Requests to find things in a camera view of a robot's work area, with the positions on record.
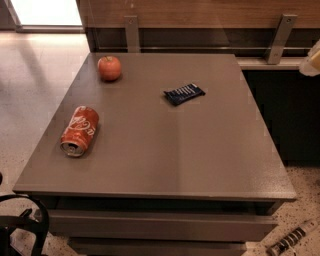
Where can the red coke can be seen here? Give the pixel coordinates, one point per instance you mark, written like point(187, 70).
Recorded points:
point(77, 136)

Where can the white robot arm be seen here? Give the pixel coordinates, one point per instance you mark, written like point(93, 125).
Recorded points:
point(310, 65)

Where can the grey cabinet table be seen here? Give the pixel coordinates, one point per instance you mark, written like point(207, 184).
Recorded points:
point(210, 155)

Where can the blue snack bar wrapper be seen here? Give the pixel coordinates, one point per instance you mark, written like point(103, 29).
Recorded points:
point(183, 94)

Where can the red apple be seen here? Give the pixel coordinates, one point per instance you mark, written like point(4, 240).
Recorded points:
point(109, 68)

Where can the grey upper drawer front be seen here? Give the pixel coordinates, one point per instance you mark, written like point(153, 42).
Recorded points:
point(160, 225)

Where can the grey drawer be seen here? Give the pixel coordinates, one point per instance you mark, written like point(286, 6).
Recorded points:
point(128, 247)
point(160, 225)

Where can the grey lower drawer front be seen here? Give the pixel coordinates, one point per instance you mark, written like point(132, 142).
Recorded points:
point(128, 247)

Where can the striped tube on floor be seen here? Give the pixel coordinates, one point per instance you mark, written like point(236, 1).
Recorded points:
point(293, 238)

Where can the black chair part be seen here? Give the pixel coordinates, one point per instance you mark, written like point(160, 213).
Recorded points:
point(8, 224)

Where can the left metal wall bracket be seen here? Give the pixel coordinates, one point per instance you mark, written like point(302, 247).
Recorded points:
point(132, 34)

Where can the metal wall bracket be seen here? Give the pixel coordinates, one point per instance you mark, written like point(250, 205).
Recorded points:
point(274, 52)
point(132, 34)

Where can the right metal wall bracket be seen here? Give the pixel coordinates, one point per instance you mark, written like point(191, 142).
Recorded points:
point(274, 52)

